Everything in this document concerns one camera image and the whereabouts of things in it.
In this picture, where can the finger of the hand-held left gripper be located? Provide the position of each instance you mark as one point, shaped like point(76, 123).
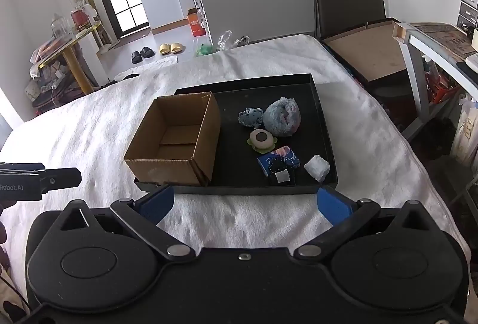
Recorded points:
point(61, 178)

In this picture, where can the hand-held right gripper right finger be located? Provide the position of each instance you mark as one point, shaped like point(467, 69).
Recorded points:
point(332, 204)

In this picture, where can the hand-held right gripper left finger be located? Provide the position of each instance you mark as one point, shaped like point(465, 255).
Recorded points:
point(158, 202)

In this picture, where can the brown cardboard box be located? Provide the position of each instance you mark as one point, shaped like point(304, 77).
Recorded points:
point(168, 171)

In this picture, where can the white fluffy cube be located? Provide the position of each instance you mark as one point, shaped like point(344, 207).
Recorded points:
point(316, 168)

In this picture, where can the black white fabric pouch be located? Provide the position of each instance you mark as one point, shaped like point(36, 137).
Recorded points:
point(282, 174)

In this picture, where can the blue tissue packet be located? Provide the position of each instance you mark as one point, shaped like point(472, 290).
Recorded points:
point(278, 156)

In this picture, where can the black tray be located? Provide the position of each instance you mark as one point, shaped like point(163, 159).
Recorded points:
point(231, 159)

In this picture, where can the round white green plush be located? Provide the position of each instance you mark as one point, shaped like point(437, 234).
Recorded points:
point(261, 140)

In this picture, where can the fluffy blue-grey plush ball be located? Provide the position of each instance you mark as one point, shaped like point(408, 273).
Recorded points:
point(280, 118)

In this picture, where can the small blue patterned plush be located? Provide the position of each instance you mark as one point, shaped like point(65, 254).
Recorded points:
point(251, 117)

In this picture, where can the gold-legged table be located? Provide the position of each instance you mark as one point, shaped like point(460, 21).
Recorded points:
point(76, 59)

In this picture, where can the black slipper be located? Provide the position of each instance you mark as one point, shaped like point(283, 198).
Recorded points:
point(136, 57)
point(148, 52)

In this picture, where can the clear glass jar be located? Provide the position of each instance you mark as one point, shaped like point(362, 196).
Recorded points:
point(60, 27)

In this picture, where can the brown board shallow box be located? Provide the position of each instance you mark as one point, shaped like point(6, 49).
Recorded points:
point(369, 55)

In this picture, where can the green crumpled bag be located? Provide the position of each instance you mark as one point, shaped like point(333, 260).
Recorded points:
point(204, 49)

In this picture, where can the red gift box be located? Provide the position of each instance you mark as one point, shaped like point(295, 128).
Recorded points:
point(79, 18)

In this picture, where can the clear plastic bag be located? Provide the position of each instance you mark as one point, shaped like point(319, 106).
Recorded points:
point(225, 41)

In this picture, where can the orange carton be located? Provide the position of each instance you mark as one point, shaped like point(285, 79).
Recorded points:
point(196, 23)

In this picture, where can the white desk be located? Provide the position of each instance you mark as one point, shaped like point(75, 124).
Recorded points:
point(429, 44)

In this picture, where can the white kitchen cabinet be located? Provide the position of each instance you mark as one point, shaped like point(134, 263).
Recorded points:
point(160, 3)

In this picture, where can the grey drawer unit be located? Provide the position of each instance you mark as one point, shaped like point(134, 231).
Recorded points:
point(468, 3)

